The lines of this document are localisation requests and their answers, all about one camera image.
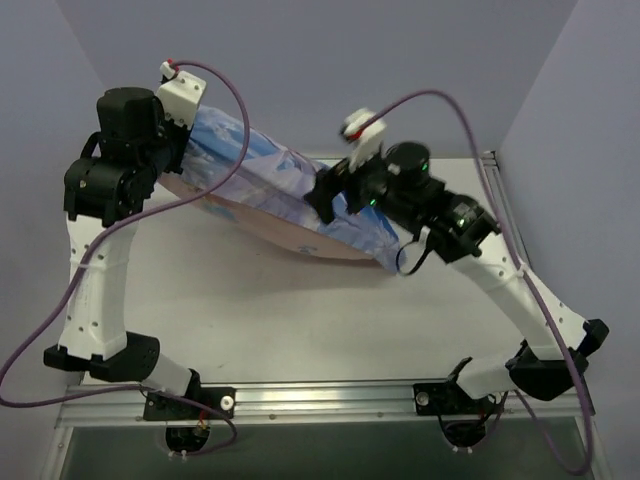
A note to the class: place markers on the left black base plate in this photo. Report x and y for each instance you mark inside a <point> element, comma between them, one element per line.
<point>211,403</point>

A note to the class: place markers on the aluminium rail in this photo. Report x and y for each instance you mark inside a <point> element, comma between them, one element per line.
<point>492,173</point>
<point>345,430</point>

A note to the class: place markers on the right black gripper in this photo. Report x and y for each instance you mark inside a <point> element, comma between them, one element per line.
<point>348,182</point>

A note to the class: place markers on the aluminium front rail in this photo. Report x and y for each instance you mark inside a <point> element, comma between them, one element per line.
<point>345,430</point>

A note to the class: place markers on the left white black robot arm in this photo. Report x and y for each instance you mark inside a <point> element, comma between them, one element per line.
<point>142,135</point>

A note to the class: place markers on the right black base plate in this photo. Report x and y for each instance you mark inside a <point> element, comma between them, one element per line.
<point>446,399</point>

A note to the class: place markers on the aluminium right side rail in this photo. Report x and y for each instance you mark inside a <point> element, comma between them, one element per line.
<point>492,173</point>

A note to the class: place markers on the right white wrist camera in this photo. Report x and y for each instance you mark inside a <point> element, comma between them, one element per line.
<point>365,139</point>

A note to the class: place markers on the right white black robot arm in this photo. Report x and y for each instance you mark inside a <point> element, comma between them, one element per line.
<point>557,341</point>

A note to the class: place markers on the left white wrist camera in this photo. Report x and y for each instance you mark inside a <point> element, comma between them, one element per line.
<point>180,94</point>

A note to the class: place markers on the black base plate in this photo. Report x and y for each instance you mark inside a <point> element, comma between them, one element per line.
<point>211,403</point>
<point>446,399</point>

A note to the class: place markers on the pink blue pillowcase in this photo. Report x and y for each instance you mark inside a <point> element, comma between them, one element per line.
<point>264,196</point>

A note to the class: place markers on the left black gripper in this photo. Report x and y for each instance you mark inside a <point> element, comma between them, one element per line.
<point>175,148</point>

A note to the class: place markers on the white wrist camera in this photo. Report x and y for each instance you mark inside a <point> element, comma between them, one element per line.
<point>180,94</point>
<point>365,139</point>

